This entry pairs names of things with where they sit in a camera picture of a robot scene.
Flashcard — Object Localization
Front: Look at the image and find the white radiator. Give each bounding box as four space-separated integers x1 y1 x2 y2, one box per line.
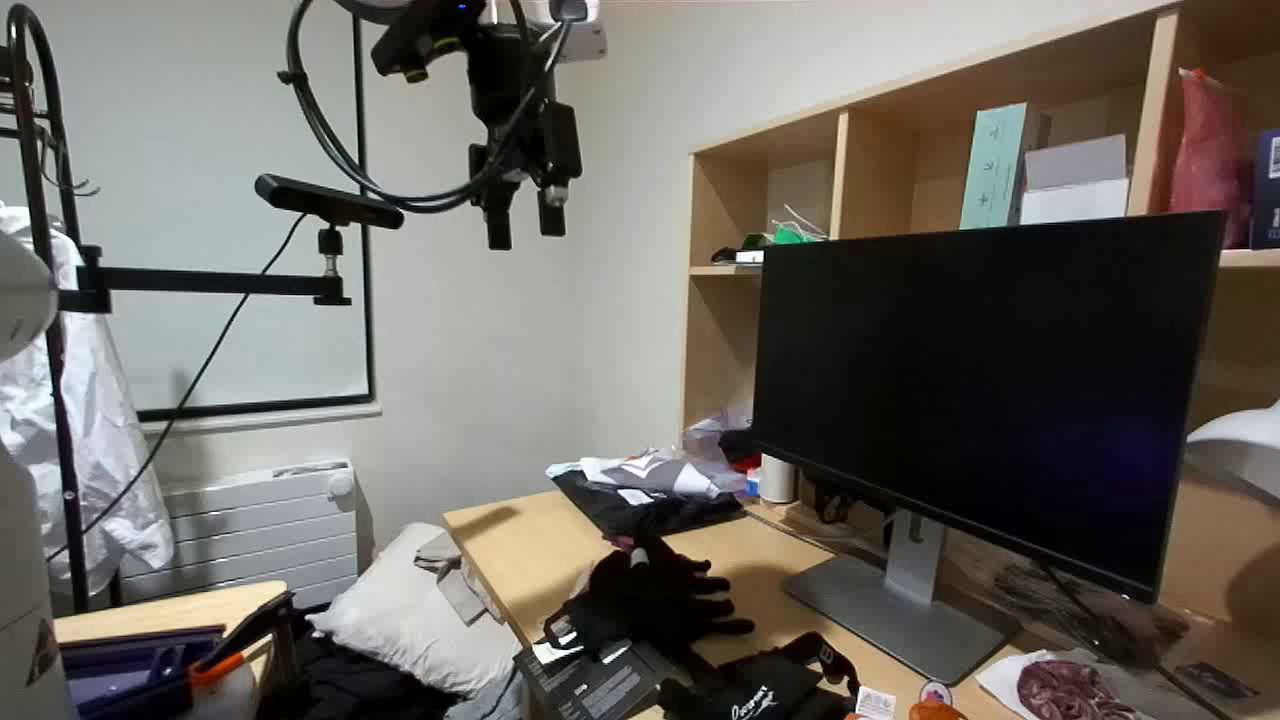
120 455 366 610

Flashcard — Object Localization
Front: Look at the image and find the teal book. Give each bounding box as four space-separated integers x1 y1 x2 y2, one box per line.
958 98 1037 237

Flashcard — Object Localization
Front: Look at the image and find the wooden shelf unit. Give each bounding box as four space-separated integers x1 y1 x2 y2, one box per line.
681 0 1280 636

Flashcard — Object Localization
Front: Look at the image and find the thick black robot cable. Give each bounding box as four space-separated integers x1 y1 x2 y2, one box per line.
273 0 581 221

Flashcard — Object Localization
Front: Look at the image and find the red book on shelf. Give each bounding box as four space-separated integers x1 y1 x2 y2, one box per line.
1163 64 1260 253

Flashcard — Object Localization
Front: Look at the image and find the orange handled tool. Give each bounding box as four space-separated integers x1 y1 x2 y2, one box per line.
183 596 294 701

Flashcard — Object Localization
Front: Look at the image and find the black computer monitor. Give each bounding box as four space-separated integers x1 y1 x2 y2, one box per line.
750 211 1227 691

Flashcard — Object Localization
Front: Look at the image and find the black stereo camera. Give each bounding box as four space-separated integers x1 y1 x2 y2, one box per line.
254 172 410 237

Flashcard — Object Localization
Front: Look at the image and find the black garment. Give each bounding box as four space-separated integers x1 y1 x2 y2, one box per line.
548 468 753 545

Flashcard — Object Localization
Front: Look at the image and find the white pillow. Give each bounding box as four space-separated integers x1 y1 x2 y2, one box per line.
307 521 527 701

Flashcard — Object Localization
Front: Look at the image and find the orange white plush toy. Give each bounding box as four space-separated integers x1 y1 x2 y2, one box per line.
907 681 974 720

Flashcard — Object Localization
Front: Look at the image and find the black stand pole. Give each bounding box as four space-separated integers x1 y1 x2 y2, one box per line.
0 3 99 614

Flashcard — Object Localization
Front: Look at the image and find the black monitor cable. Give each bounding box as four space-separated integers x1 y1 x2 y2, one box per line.
1010 557 1192 661

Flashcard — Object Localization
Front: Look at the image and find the white lamp shade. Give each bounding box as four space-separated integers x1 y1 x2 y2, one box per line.
0 223 65 366

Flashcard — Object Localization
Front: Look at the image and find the white garment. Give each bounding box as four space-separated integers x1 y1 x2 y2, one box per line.
0 197 182 591

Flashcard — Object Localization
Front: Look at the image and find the black box white print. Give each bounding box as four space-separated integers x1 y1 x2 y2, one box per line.
514 636 674 720

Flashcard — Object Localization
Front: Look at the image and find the wooden side table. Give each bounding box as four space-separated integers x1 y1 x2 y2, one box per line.
52 576 298 720

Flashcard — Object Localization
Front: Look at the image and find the black strap with buckle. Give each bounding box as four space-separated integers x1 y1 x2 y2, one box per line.
778 626 864 704

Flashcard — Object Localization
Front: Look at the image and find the blue book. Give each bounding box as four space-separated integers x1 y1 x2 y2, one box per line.
1245 124 1280 253

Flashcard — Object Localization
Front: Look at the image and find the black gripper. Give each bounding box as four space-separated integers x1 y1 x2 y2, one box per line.
465 76 590 256

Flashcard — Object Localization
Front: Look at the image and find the black glove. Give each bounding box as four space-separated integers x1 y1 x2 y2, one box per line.
581 531 762 671

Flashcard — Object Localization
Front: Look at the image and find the cardboard box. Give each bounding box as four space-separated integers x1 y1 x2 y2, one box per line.
1155 472 1280 630

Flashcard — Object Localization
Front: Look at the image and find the grey white box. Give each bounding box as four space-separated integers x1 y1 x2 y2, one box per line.
1018 132 1137 227

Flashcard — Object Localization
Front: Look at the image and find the purple case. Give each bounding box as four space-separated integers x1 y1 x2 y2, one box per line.
57 624 234 720

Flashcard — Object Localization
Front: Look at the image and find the black RooSport purse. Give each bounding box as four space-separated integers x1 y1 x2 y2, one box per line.
657 636 864 720

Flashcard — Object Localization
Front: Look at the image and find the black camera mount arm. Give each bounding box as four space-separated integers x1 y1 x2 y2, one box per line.
57 223 362 314

